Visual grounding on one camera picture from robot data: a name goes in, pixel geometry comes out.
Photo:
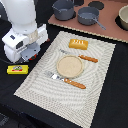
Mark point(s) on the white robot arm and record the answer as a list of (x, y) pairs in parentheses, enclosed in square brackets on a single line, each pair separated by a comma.
[(21, 14)]

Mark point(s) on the grey pot with handle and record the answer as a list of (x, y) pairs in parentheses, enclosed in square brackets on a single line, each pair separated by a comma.
[(89, 16)]

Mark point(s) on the black stove burner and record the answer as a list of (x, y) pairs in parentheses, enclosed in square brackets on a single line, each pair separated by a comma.
[(97, 4)]

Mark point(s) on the beige bowl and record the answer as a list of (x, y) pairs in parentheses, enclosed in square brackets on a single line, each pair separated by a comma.
[(123, 14)]

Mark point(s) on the fork with wooden handle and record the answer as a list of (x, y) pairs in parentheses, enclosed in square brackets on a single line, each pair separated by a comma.
[(68, 81)]

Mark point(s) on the round wooden plate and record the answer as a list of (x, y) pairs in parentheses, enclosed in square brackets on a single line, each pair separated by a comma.
[(70, 66)]

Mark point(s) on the yellow butter box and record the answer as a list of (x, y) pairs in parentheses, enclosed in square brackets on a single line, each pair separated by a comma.
[(17, 69)]

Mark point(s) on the orange bread loaf toy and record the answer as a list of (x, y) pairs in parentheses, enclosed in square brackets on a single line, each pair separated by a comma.
[(78, 44)]

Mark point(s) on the dark grey stock pot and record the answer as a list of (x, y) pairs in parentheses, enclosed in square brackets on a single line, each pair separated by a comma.
[(63, 10)]

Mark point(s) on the beige woven placemat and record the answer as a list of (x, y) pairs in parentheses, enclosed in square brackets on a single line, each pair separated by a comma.
[(73, 104)]

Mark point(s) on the knife with wooden handle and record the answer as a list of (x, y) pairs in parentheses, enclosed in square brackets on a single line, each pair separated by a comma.
[(81, 56)]

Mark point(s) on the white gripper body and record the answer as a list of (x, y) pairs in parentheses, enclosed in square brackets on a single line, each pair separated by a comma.
[(20, 47)]

